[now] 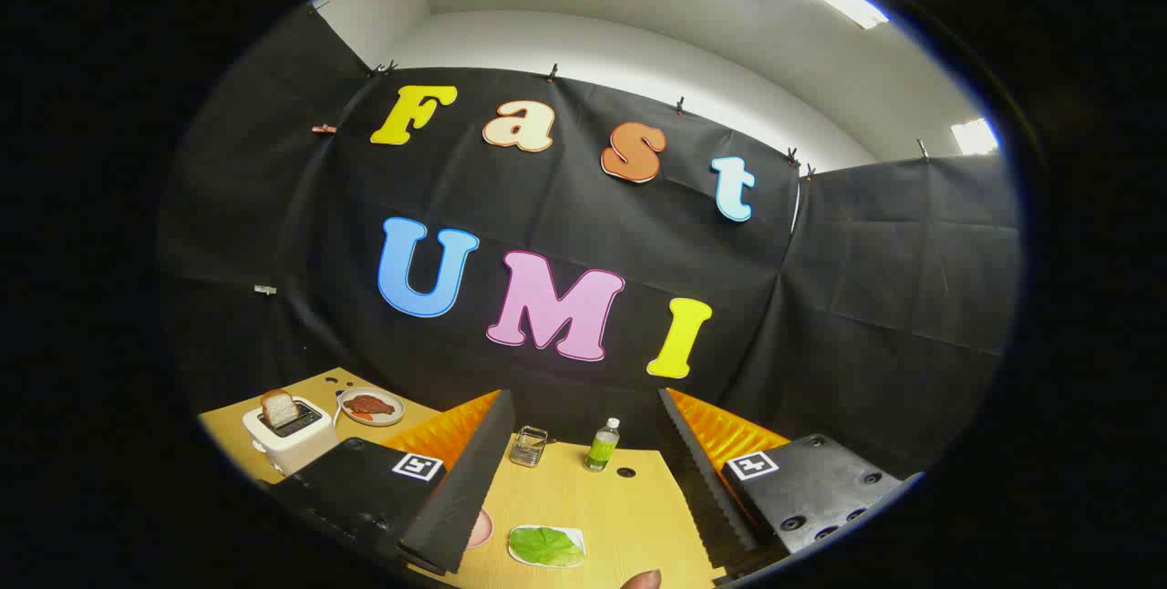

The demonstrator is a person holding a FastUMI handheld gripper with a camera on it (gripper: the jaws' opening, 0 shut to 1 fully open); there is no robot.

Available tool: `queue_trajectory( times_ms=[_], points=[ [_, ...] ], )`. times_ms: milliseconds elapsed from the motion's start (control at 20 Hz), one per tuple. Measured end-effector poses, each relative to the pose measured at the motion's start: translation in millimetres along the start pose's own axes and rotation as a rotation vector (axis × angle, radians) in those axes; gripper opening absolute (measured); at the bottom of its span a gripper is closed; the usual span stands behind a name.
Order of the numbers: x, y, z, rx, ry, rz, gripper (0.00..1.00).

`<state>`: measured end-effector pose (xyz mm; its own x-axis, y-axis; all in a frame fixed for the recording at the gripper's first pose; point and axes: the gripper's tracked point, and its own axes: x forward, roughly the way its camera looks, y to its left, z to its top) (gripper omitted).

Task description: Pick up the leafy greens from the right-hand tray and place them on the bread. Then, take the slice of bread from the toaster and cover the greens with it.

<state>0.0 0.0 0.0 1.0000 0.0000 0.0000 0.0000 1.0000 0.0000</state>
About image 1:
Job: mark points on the green lettuce leaf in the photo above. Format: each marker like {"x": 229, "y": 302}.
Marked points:
{"x": 544, "y": 546}

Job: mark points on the pink round plate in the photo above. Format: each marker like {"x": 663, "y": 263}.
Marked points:
{"x": 483, "y": 530}

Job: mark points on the green drink bottle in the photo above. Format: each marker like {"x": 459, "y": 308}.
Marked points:
{"x": 602, "y": 450}

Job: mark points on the white toaster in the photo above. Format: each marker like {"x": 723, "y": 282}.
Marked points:
{"x": 296, "y": 448}

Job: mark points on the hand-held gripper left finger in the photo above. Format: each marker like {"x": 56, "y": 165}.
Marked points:
{"x": 474, "y": 489}

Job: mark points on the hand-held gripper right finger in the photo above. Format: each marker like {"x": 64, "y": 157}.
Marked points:
{"x": 702, "y": 489}

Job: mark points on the white square plate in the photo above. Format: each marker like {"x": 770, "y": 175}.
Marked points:
{"x": 573, "y": 532}

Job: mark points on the beige round plate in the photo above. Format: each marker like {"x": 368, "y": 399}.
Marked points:
{"x": 395, "y": 415}

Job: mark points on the toasted bread slice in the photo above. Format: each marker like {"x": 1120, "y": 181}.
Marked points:
{"x": 279, "y": 408}

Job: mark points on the black backdrop cloth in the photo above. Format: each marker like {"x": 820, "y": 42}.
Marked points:
{"x": 638, "y": 233}

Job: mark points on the brown meat steak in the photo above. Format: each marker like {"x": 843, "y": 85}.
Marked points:
{"x": 369, "y": 405}

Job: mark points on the small ceiling light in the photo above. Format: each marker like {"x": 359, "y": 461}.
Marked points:
{"x": 974, "y": 137}

